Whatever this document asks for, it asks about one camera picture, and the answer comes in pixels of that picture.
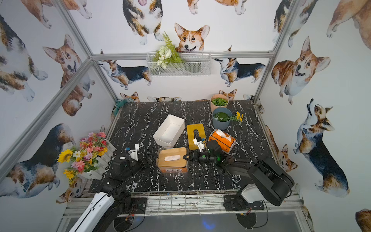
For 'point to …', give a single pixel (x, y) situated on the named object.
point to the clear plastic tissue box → (171, 160)
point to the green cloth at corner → (118, 104)
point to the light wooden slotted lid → (172, 157)
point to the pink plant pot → (218, 100)
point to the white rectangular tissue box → (168, 132)
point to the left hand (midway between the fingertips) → (153, 153)
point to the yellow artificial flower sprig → (237, 117)
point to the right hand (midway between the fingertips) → (186, 153)
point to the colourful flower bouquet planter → (88, 158)
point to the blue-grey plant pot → (222, 125)
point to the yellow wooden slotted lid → (190, 129)
